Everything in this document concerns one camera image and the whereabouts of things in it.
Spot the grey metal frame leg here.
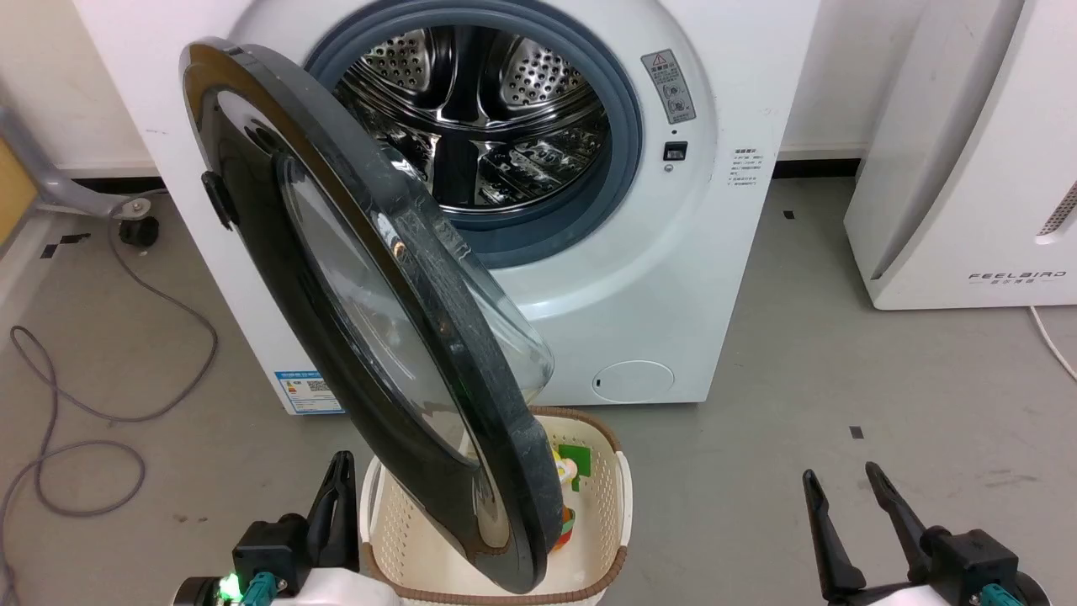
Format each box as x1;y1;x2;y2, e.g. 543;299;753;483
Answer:
0;105;154;221

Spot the grey floor cable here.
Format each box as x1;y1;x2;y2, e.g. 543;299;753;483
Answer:
0;212;220;606

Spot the black round washing machine door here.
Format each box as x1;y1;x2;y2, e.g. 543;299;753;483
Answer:
178;38;565;595

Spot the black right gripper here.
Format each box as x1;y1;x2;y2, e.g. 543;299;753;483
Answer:
801;461;1024;606

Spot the cream plastic laundry basket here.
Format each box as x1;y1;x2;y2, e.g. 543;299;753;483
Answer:
360;407;634;606

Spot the black caster wheel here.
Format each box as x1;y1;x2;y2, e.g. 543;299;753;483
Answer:
119;216;162;248

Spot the white Feelbird appliance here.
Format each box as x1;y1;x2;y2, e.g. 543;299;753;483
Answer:
844;0;1077;311

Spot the yellow orange toy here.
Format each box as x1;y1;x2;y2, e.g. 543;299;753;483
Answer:
550;446;578;553

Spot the grey warning sticker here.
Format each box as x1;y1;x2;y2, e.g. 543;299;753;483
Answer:
640;48;698;125

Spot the white front-load washing machine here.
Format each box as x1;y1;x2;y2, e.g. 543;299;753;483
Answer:
72;0;821;415

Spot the thin white cable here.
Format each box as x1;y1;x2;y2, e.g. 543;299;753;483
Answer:
1027;305;1077;381

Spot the blue energy label sticker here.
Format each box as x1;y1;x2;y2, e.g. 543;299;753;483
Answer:
273;369;345;416

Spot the green plastic toy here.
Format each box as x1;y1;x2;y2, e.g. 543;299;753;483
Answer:
559;444;593;493

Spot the yellow wooden panel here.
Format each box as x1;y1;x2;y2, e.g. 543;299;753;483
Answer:
0;139;40;247

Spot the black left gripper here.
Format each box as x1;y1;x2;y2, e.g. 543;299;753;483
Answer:
232;450;361;592

